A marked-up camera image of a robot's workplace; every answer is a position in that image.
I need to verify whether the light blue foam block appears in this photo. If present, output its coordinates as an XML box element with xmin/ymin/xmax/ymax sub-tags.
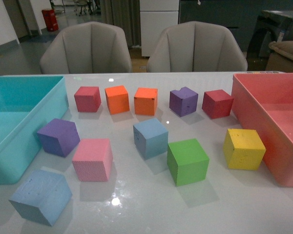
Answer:
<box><xmin>133</xmin><ymin>118</ymin><xmax>168</xmax><ymax>160</ymax></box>
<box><xmin>9</xmin><ymin>170</ymin><xmax>72</xmax><ymax>226</ymax></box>

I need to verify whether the orange foam block right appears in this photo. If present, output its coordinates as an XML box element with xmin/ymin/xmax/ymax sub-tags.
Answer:
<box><xmin>134</xmin><ymin>87</ymin><xmax>158</xmax><ymax>116</ymax></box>

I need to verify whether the orange foam block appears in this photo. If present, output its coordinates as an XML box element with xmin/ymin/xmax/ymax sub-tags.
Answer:
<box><xmin>105</xmin><ymin>85</ymin><xmax>130</xmax><ymax>115</ymax></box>
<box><xmin>134</xmin><ymin>87</ymin><xmax>158</xmax><ymax>116</ymax></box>

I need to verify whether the orange foam block left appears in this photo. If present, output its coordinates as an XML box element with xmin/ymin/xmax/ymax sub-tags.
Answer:
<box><xmin>105</xmin><ymin>85</ymin><xmax>130</xmax><ymax>115</ymax></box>

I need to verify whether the notched purple foam block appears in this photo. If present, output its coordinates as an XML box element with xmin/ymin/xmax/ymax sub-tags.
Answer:
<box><xmin>169</xmin><ymin>87</ymin><xmax>198</xmax><ymax>117</ymax></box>

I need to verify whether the green foam block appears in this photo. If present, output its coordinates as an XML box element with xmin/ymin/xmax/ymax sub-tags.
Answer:
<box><xmin>167</xmin><ymin>138</ymin><xmax>209</xmax><ymax>186</ymax></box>

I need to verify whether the magenta red foam block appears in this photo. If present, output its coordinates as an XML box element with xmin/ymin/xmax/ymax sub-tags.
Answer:
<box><xmin>74</xmin><ymin>86</ymin><xmax>101</xmax><ymax>112</ymax></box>

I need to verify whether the pink foam block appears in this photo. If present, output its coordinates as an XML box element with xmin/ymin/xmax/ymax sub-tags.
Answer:
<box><xmin>72</xmin><ymin>138</ymin><xmax>113</xmax><ymax>182</ymax></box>

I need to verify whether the dark red foam block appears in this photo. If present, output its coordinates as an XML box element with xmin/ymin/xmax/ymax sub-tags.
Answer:
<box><xmin>202</xmin><ymin>89</ymin><xmax>234</xmax><ymax>119</ymax></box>

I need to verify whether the grey chair right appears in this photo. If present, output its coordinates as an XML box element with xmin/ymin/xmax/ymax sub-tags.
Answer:
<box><xmin>147</xmin><ymin>21</ymin><xmax>248</xmax><ymax>73</ymax></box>

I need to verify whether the grey chair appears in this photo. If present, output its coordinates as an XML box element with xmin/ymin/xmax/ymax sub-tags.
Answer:
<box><xmin>40</xmin><ymin>21</ymin><xmax>132</xmax><ymax>74</ymax></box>
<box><xmin>147</xmin><ymin>21</ymin><xmax>248</xmax><ymax>73</ymax></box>

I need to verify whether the grey chair left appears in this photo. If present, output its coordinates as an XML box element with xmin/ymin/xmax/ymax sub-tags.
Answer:
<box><xmin>40</xmin><ymin>21</ymin><xmax>132</xmax><ymax>74</ymax></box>

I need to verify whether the white drawer cabinet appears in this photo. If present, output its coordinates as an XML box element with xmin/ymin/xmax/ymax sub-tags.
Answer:
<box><xmin>140</xmin><ymin>0</ymin><xmax>179</xmax><ymax>57</ymax></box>

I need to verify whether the yellow foam block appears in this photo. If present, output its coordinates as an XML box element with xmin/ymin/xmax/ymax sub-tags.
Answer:
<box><xmin>223</xmin><ymin>129</ymin><xmax>266</xmax><ymax>171</ymax></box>

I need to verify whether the grey curtain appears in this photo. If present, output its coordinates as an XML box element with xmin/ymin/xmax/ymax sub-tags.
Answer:
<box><xmin>100</xmin><ymin>0</ymin><xmax>141</xmax><ymax>47</ymax></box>

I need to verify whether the pink plastic bin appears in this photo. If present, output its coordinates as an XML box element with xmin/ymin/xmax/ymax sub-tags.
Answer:
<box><xmin>231</xmin><ymin>73</ymin><xmax>293</xmax><ymax>187</ymax></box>

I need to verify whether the teal plastic bin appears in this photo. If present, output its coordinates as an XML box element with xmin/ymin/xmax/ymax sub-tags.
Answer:
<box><xmin>0</xmin><ymin>76</ymin><xmax>68</xmax><ymax>185</ymax></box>

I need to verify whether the dark grey counter cabinet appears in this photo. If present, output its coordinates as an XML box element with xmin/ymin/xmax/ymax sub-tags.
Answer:
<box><xmin>179</xmin><ymin>0</ymin><xmax>293</xmax><ymax>52</ymax></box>

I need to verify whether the brown sofa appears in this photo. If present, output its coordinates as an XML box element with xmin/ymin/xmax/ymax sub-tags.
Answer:
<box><xmin>266</xmin><ymin>40</ymin><xmax>293</xmax><ymax>73</ymax></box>

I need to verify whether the black appliance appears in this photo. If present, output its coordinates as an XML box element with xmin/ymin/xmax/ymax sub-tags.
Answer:
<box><xmin>247</xmin><ymin>10</ymin><xmax>293</xmax><ymax>59</ymax></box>

